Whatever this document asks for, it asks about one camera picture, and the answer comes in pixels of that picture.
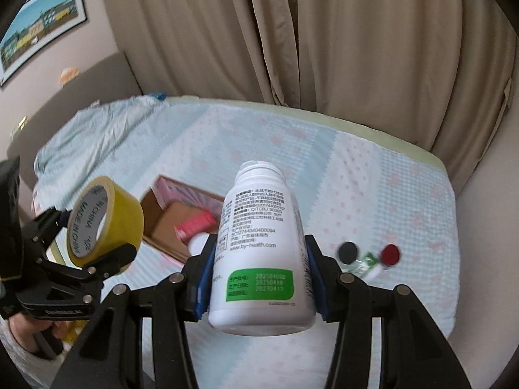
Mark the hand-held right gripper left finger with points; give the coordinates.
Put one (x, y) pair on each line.
(202, 287)

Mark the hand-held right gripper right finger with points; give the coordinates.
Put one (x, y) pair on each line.
(317, 287)

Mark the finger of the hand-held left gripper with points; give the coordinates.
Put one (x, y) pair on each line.
(111, 261)
(46, 227)

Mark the yellow tape roll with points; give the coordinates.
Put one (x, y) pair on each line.
(121, 219)

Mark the cardboard box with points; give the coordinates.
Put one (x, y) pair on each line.
(162, 227)

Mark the white supplement bottle green label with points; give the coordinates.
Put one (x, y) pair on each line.
(259, 259)

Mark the person's left forearm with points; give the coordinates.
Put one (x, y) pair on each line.
(24, 368)

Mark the person's left hand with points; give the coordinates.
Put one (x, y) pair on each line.
(24, 332)

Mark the black round cap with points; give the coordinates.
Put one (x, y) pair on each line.
(348, 252)

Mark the green white small tube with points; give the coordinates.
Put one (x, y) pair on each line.
(367, 263)

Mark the pink red packet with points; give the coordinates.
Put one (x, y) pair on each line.
(195, 224)

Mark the red round cap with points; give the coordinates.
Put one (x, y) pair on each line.
(391, 255)

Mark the light blue blanket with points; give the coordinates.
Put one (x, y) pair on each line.
(101, 129)

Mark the grey brown headboard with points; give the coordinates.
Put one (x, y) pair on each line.
(81, 93)

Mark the orange small object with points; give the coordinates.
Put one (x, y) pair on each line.
(69, 74)

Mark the blue small object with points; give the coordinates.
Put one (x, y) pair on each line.
(159, 96)

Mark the beige curtain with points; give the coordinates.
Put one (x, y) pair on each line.
(324, 48)

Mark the wall poster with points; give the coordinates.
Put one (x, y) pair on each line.
(40, 28)

